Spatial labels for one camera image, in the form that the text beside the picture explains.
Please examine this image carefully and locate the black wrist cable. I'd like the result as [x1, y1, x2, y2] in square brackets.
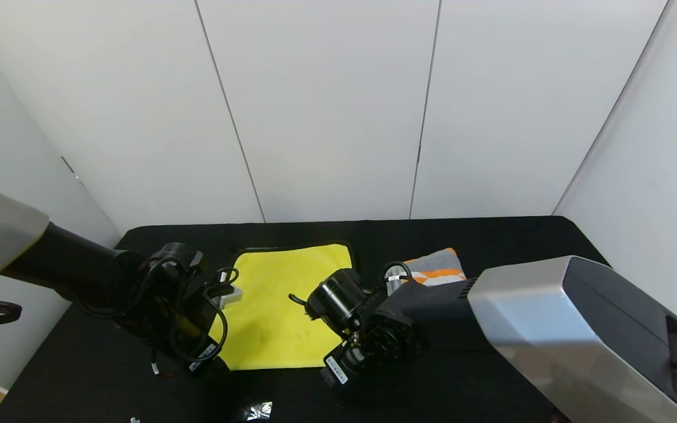
[289, 260, 415, 321]
[74, 258, 240, 377]

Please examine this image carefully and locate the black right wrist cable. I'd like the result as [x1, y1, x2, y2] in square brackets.
[289, 260, 415, 321]

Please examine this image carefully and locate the yellow microfibre towel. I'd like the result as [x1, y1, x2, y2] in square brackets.
[209, 244, 354, 371]

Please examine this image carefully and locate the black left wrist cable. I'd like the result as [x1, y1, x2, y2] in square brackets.
[74, 258, 240, 377]

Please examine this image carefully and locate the grey towel with orange marks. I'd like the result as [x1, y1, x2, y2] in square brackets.
[400, 248, 467, 287]

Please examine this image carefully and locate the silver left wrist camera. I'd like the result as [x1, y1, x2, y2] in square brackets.
[212, 284, 244, 310]

